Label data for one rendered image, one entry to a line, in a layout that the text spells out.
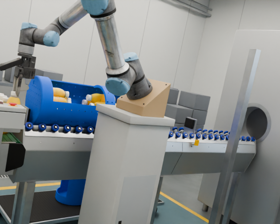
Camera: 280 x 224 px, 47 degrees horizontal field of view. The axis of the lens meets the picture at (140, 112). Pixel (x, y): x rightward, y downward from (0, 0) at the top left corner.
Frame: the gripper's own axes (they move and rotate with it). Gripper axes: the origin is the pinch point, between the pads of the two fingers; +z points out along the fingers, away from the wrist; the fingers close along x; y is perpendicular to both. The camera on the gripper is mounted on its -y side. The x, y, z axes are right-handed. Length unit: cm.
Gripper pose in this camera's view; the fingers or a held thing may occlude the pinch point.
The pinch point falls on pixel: (15, 93)
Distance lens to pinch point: 172.8
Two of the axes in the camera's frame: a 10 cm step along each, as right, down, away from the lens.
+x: -5.8, -2.1, 7.9
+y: 7.9, 0.8, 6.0
